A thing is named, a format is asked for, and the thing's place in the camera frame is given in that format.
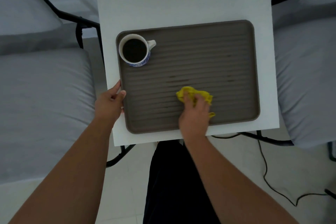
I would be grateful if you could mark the white table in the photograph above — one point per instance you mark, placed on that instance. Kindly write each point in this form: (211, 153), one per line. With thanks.
(144, 3)

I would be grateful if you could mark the person's left hand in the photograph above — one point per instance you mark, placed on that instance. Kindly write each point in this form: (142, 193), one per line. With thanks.
(109, 105)

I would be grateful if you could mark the left grey cushioned chair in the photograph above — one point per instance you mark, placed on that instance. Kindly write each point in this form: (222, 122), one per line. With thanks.
(86, 23)

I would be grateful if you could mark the person's right forearm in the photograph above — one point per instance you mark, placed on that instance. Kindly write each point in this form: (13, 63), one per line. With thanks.
(228, 187)

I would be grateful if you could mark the grey ribbed tray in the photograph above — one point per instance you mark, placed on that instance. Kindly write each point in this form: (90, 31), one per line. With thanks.
(210, 55)

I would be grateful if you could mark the white blue patterned cup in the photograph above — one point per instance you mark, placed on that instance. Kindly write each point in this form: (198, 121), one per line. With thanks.
(134, 50)

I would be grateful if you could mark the yellow cloth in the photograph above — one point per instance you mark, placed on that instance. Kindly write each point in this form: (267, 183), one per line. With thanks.
(190, 91)

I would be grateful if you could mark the person's left forearm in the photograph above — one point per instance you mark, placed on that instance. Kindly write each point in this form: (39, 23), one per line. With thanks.
(65, 179)

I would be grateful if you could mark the person's right hand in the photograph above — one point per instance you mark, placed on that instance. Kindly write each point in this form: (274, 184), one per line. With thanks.
(194, 121)

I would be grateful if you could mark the right grey cushioned chair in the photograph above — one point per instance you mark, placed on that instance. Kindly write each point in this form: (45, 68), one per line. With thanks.
(278, 142)

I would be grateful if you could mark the grey cushioned chair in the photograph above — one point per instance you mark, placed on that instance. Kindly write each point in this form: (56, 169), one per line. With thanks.
(86, 23)
(278, 142)

